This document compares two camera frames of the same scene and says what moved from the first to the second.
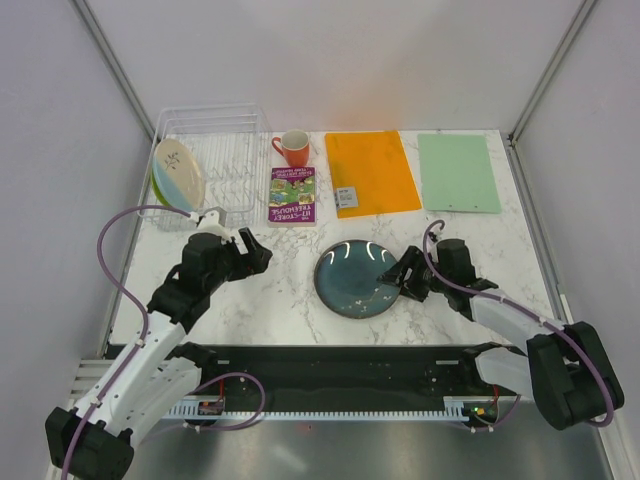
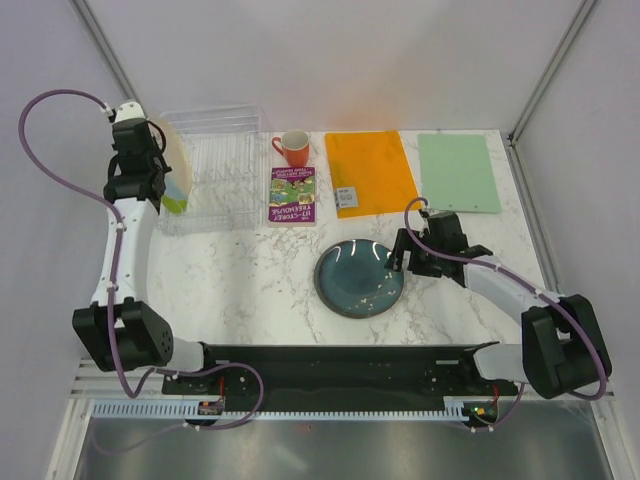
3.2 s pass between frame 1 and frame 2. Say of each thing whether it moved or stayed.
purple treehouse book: stayed
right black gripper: moved
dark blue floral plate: stayed
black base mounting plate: stayed
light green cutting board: stayed
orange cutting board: stayed
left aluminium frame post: stayed
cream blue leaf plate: moved
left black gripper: moved
